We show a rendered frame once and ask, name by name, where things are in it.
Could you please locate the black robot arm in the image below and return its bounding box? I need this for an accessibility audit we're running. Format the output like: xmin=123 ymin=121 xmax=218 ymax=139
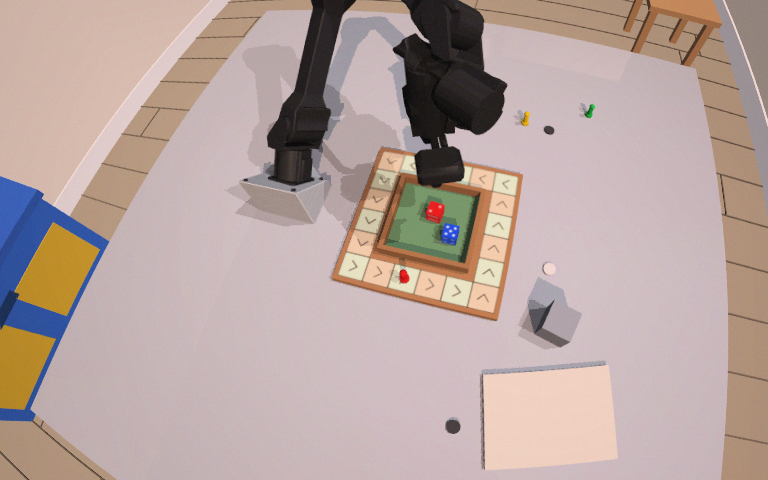
xmin=267 ymin=0 xmax=508 ymax=186

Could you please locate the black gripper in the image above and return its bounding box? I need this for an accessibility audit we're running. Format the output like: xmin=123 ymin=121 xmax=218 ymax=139
xmin=402 ymin=84 xmax=465 ymax=188

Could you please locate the red die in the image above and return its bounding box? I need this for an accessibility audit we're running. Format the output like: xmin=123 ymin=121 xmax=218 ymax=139
xmin=426 ymin=201 xmax=444 ymax=223

